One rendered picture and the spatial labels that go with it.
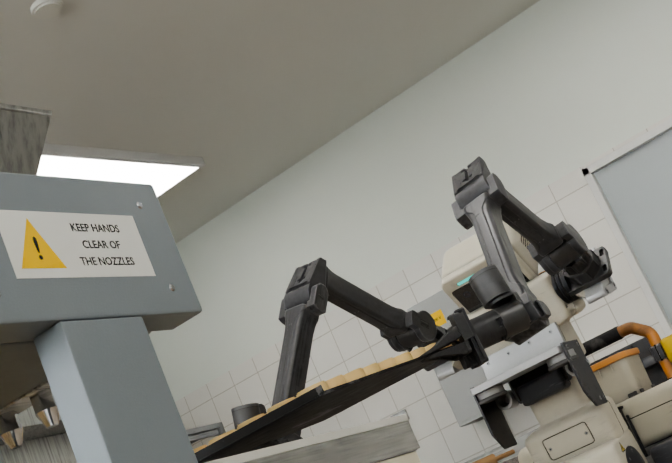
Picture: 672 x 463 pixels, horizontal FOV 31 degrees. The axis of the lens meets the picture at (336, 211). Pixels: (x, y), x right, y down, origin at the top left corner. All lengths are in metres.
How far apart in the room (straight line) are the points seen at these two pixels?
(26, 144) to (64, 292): 0.28
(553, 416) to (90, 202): 1.88
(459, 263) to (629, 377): 0.56
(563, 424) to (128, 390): 1.87
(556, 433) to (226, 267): 4.88
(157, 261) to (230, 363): 6.33
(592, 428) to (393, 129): 4.27
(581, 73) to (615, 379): 3.51
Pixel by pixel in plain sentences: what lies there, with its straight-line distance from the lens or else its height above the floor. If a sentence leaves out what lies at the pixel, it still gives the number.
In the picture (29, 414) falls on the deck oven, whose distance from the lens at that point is 5.76.
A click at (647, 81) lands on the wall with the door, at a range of 6.41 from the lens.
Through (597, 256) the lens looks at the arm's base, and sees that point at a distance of 2.91.
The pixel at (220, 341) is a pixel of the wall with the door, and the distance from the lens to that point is 7.67.
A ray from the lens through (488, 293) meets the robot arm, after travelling 2.15.
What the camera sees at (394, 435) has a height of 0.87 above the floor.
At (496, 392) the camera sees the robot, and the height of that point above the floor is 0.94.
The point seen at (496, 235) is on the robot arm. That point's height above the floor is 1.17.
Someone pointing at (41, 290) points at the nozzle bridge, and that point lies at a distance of 1.16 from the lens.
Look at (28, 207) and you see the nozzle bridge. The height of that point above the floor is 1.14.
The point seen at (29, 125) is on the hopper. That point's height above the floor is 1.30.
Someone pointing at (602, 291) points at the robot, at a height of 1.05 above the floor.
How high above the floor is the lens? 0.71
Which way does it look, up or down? 15 degrees up
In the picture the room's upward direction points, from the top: 24 degrees counter-clockwise
